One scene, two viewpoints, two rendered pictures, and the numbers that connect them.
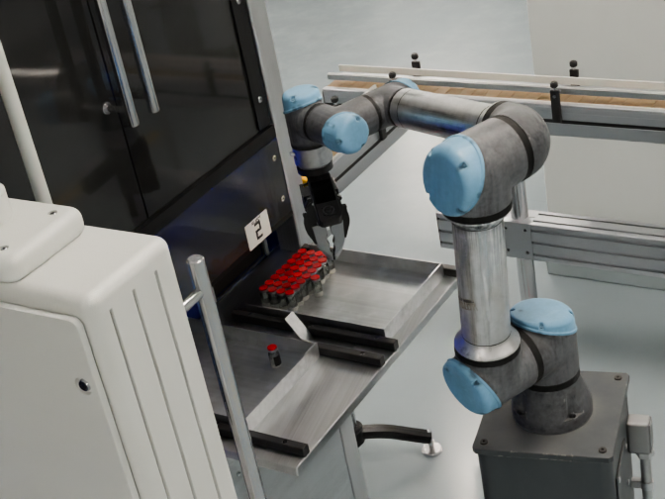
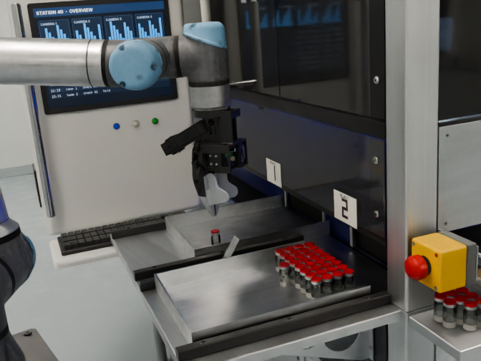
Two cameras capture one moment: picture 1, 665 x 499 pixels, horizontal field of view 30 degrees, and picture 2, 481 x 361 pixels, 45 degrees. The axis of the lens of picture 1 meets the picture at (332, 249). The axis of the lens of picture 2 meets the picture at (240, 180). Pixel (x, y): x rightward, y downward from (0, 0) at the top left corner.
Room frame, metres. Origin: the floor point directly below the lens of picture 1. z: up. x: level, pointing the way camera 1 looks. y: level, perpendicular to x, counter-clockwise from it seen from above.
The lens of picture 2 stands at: (2.83, -0.88, 1.40)
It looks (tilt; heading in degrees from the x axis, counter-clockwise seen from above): 15 degrees down; 123
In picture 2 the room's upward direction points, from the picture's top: 4 degrees counter-clockwise
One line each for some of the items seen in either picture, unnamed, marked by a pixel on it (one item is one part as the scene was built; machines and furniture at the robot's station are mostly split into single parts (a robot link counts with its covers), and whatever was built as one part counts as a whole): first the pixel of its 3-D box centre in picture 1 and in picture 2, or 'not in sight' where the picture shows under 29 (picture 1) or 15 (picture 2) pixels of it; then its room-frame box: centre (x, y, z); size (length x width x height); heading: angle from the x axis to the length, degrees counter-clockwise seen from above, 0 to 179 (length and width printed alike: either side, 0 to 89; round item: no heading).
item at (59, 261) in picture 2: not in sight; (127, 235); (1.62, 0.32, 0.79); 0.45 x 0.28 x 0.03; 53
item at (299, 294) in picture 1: (311, 281); (297, 273); (2.33, 0.06, 0.90); 0.18 x 0.02 x 0.05; 143
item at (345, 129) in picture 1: (343, 126); (149, 59); (2.12, -0.07, 1.34); 0.11 x 0.11 x 0.08; 31
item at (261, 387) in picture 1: (213, 371); (244, 225); (2.07, 0.28, 0.90); 0.34 x 0.26 x 0.04; 53
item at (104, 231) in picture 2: not in sight; (128, 230); (1.64, 0.31, 0.82); 0.40 x 0.14 x 0.02; 54
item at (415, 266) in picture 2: not in sight; (419, 266); (2.59, -0.01, 0.99); 0.04 x 0.04 x 0.04; 53
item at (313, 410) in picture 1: (290, 342); (244, 265); (2.16, 0.12, 0.87); 0.70 x 0.48 x 0.02; 143
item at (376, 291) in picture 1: (345, 290); (257, 287); (2.28, -0.01, 0.90); 0.34 x 0.26 x 0.04; 53
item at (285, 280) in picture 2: (317, 285); (284, 274); (2.31, 0.05, 0.90); 0.02 x 0.02 x 0.05
